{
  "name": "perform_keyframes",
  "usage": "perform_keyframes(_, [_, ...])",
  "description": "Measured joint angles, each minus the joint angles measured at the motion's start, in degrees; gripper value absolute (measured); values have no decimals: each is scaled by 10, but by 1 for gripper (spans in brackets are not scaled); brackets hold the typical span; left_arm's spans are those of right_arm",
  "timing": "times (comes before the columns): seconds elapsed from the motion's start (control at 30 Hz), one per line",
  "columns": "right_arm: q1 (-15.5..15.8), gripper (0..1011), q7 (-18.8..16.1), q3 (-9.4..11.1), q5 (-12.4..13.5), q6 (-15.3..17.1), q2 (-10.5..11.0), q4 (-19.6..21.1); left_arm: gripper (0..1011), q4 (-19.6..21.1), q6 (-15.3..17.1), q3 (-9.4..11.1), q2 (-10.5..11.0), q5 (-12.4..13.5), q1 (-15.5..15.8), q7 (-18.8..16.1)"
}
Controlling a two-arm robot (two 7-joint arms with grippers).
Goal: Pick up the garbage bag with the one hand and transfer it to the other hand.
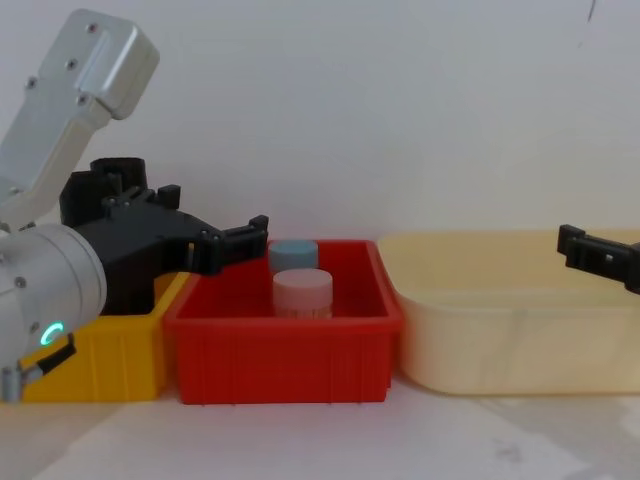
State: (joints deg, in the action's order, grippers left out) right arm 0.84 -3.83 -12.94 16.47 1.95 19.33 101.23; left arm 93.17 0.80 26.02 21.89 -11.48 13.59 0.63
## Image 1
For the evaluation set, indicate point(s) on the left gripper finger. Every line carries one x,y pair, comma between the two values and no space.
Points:
127,175
227,247

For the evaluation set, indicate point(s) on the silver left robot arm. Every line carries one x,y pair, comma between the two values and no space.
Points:
55,280

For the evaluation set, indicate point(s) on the cream plastic tub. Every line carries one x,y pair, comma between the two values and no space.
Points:
510,330

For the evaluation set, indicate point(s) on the white table cloth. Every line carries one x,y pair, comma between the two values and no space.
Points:
320,445

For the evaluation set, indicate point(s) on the jar with blue lid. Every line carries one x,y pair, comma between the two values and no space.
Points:
294,255

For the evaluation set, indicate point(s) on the yellow plastic bin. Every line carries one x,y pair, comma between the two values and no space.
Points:
110,355

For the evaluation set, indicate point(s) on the jar with pale pink lid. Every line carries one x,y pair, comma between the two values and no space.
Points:
302,292

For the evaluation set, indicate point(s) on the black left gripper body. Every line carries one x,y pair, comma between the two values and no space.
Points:
130,240

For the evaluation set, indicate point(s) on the red plastic bin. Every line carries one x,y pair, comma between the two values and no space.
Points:
280,355

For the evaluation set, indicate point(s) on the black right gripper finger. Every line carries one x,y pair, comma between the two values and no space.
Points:
600,257

